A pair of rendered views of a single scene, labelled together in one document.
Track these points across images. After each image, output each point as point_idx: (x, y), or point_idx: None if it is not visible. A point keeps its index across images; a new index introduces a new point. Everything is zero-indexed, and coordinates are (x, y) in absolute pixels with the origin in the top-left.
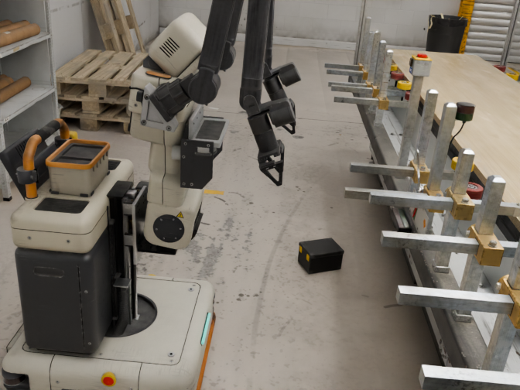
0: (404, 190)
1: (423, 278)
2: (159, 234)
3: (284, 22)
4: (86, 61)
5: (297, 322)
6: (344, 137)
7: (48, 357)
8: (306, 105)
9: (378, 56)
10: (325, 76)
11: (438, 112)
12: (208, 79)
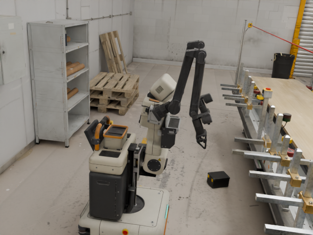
0: (259, 150)
1: (268, 192)
2: (149, 168)
3: None
4: (100, 78)
5: (207, 211)
6: (229, 118)
7: (98, 220)
8: None
9: (247, 83)
10: (219, 85)
11: (276, 112)
12: (176, 104)
